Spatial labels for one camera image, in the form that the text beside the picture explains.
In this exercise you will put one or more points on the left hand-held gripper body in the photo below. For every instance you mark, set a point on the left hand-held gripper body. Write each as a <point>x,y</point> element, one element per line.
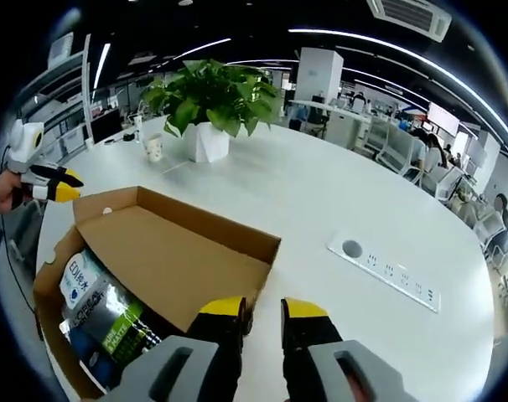
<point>25,136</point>

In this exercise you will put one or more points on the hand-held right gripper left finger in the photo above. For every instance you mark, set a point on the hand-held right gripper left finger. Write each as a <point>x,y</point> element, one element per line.
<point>214,335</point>

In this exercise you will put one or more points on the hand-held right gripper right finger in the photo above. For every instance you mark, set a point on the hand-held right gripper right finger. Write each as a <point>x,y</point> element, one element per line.
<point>308,331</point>

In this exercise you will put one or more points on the brown cardboard shoe box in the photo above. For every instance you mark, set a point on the brown cardboard shoe box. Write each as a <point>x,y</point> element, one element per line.
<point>187,259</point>

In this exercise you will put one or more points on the blue wipes pack white lid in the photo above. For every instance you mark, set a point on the blue wipes pack white lid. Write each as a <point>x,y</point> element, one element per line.
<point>80,272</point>

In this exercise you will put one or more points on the metal spatula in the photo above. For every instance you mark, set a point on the metal spatula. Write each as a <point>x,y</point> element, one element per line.
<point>107,312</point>

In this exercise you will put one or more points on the person's left hand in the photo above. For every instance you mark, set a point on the person's left hand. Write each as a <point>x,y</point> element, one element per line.
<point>6,194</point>

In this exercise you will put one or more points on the black computer monitor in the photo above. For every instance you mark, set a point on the black computer monitor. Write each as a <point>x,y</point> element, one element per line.
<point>105,127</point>

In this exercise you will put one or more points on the small black device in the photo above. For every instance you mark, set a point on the small black device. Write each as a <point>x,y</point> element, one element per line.
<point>128,136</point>

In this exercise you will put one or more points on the plain white cup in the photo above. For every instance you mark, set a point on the plain white cup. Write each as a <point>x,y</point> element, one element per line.
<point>137,125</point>

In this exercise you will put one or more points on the white table socket panel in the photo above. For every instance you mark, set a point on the white table socket panel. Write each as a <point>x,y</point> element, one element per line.
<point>384,274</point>

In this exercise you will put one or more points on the printed white paper cup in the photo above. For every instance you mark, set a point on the printed white paper cup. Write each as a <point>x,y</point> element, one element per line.
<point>153,147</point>

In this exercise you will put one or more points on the green plant in white pot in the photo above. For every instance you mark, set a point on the green plant in white pot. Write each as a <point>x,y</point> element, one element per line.
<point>212,96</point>

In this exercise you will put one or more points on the row of white office chairs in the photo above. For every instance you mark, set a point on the row of white office chairs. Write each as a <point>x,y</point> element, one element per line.
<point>390,146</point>

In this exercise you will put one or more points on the white office desk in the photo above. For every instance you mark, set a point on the white office desk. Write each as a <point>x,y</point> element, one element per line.
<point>338,121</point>

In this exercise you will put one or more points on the curved ceiling light strip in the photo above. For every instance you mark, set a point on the curved ceiling light strip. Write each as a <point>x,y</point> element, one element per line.
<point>312,32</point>

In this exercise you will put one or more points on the ceiling air conditioner vent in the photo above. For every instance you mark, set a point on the ceiling air conditioner vent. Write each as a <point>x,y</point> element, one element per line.
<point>409,17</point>

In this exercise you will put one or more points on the large wall display screen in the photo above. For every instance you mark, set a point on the large wall display screen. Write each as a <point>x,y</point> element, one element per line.
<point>442,119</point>

